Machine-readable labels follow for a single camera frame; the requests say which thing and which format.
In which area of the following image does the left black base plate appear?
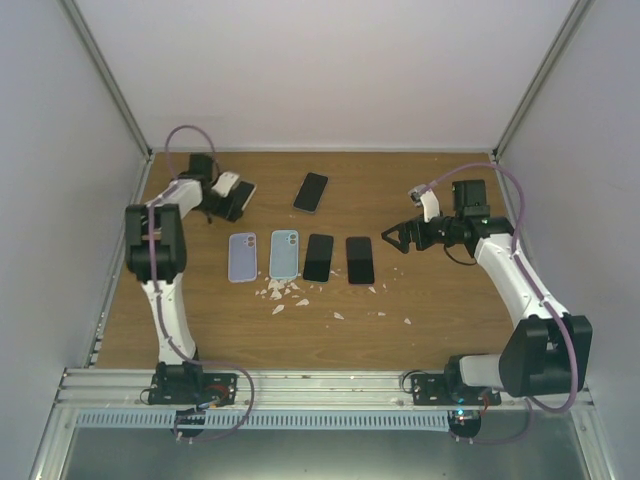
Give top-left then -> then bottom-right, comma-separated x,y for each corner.
140,373 -> 238,407

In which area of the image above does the black smartphone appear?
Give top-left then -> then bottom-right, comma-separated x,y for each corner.
302,234 -> 334,283

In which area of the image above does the purple smartphone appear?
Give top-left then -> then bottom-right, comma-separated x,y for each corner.
346,237 -> 375,286

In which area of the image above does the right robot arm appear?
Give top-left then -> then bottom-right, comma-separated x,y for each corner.
382,180 -> 593,405

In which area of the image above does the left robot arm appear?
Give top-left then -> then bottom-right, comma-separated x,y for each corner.
125,153 -> 244,406

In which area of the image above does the phone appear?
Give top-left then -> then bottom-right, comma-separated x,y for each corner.
293,172 -> 329,214
228,232 -> 258,283
231,180 -> 256,221

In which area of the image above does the white debris pile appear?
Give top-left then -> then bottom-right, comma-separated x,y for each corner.
254,275 -> 311,316

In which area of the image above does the light blue phone case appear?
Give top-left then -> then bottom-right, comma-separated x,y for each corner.
269,230 -> 300,280

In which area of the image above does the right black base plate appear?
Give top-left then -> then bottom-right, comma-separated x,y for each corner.
399,370 -> 502,407

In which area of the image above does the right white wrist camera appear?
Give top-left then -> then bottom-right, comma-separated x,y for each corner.
408,184 -> 441,223

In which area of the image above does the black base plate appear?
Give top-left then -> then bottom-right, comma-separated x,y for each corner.
399,370 -> 502,407
140,373 -> 238,407

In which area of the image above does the aluminium rail frame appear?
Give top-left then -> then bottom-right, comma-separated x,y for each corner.
54,368 -> 596,409

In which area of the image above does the grey slotted cable duct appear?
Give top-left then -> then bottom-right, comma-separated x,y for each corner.
76,409 -> 449,432

